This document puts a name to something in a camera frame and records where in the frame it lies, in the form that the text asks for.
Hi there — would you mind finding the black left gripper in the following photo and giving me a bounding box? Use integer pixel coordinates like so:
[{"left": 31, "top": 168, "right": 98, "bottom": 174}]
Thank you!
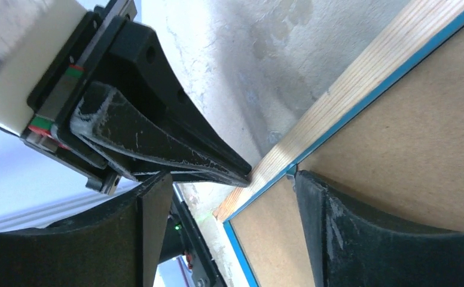
[{"left": 20, "top": 1, "right": 251, "bottom": 195}]

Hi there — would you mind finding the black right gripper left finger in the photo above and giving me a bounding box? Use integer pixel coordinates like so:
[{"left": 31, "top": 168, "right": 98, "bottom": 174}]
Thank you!
[{"left": 0, "top": 172, "right": 173, "bottom": 286}]

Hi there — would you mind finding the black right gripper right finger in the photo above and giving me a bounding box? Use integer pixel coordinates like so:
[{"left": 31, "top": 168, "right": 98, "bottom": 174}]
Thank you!
[{"left": 294, "top": 170, "right": 464, "bottom": 286}]

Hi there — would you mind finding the brown cardboard backing board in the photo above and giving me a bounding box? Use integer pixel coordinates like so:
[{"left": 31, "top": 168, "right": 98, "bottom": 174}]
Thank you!
[{"left": 231, "top": 27, "right": 464, "bottom": 286}]

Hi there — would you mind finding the blue wooden picture frame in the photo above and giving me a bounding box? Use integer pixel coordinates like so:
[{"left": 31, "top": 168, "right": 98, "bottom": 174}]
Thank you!
[{"left": 213, "top": 1, "right": 464, "bottom": 286}]

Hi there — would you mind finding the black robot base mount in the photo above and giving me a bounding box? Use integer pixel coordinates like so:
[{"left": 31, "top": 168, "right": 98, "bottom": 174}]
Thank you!
[{"left": 157, "top": 190, "right": 226, "bottom": 287}]

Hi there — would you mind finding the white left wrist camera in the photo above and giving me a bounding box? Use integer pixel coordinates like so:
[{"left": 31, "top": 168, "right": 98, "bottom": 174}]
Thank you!
[{"left": 0, "top": 1, "right": 87, "bottom": 136}]

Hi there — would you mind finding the aluminium front rail frame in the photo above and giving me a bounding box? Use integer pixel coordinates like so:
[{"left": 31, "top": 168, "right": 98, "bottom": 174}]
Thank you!
[{"left": 0, "top": 181, "right": 138, "bottom": 233}]

